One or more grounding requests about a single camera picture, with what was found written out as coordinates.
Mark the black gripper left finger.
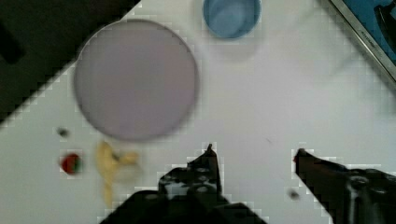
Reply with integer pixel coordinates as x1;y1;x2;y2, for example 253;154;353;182
100;147;267;224

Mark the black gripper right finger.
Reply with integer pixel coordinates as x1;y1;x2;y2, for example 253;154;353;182
293;148;396;224

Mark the peeled banana toy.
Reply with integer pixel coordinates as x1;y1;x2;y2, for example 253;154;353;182
95;141;138;208

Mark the red strawberry toy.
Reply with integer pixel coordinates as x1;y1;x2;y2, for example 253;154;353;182
61;153;82;175

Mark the lavender round plate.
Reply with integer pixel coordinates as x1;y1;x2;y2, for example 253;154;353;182
73;20;199;141

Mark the silver toaster oven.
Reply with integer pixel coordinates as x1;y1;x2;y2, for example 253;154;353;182
327;0;396;82

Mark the blue plastic cup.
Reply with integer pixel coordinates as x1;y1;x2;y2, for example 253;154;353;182
202;0;262;39

